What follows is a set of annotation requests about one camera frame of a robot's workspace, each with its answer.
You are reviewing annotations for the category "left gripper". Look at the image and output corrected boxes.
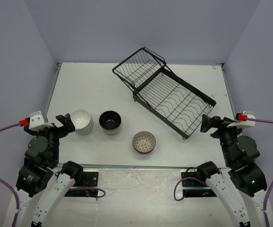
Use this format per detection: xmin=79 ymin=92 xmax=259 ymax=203
xmin=25 ymin=113 xmax=75 ymax=165

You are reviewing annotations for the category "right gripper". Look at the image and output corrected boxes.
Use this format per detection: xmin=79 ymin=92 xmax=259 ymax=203
xmin=200 ymin=113 xmax=245 ymax=164

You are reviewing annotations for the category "tan black bowl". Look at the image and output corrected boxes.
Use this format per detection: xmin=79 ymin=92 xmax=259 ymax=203
xmin=99 ymin=111 xmax=122 ymax=131

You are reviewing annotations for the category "brown white patterned bowl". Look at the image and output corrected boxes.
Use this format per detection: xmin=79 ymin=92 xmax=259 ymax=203
xmin=132 ymin=131 xmax=156 ymax=154

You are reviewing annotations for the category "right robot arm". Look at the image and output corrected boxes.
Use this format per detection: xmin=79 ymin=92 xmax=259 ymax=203
xmin=196 ymin=114 xmax=273 ymax=227

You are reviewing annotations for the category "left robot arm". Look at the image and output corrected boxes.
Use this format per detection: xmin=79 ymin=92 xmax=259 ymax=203
xmin=12 ymin=111 xmax=84 ymax=227

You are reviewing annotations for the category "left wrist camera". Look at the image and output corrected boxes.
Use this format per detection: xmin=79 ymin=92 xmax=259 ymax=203
xmin=29 ymin=111 xmax=48 ymax=131

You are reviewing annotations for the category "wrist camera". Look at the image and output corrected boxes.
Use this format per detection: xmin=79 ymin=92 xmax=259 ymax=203
xmin=29 ymin=111 xmax=48 ymax=131
xmin=227 ymin=111 xmax=256 ymax=129

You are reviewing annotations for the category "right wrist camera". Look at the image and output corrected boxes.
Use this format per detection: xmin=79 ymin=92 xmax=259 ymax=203
xmin=227 ymin=111 xmax=256 ymax=129

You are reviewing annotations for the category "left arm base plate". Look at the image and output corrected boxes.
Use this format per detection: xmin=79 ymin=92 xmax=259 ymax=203
xmin=65 ymin=171 xmax=99 ymax=198

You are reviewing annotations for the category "black wire dish rack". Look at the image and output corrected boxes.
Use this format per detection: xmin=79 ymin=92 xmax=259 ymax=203
xmin=112 ymin=47 xmax=216 ymax=140

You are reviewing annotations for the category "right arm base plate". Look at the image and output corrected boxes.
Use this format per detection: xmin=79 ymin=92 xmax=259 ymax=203
xmin=182 ymin=180 xmax=216 ymax=198

